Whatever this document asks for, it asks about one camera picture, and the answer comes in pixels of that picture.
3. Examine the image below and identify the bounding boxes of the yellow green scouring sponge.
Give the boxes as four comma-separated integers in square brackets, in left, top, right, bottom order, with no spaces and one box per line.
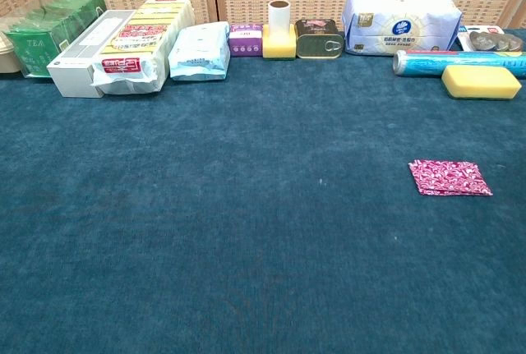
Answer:
[441,64,523,101]

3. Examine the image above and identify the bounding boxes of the pink glitter cloth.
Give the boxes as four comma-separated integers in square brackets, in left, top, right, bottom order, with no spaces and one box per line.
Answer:
[408,159,493,195]

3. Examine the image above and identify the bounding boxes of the white roll with cardboard core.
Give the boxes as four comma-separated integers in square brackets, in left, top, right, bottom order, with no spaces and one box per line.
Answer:
[268,0,292,37]

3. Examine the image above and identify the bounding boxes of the gold black luncheon meat can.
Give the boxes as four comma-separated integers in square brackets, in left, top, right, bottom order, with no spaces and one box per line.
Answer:
[294,19,344,60]

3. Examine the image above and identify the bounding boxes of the clear box green tea bags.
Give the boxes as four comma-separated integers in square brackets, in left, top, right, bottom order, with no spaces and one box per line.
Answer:
[2,0,108,79]

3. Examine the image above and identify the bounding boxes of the light blue wet wipes pack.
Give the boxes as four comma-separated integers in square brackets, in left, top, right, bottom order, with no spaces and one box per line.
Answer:
[168,21,231,81]

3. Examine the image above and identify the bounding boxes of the beige lidded food container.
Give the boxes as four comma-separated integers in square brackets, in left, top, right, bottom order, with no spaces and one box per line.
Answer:
[0,16,24,75]

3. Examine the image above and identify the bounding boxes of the yellow sponge holding roll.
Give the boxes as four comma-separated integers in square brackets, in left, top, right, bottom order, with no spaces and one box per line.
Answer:
[261,24,297,61]

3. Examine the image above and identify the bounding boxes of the white blue tissue pack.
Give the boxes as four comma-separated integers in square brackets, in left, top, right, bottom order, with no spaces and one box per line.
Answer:
[341,0,464,57]

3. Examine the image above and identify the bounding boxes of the pack of metal discs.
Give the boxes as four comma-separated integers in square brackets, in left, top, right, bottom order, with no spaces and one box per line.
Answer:
[456,25,525,53]

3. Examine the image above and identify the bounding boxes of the yellow red snack pack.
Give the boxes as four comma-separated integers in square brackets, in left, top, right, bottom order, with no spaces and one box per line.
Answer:
[90,0,196,95]

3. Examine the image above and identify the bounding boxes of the small purple box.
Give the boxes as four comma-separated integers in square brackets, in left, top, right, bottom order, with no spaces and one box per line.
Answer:
[228,23,264,57]

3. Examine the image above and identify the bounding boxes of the teal felt table cover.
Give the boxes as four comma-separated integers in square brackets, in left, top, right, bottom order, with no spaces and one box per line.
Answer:
[0,27,526,354]

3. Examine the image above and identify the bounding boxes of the white power strip box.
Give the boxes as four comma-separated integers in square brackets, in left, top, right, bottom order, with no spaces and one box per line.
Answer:
[46,9,137,99]

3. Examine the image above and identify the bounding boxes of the blue cling wrap roll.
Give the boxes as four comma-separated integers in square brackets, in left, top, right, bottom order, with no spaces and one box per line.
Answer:
[393,49,526,80]

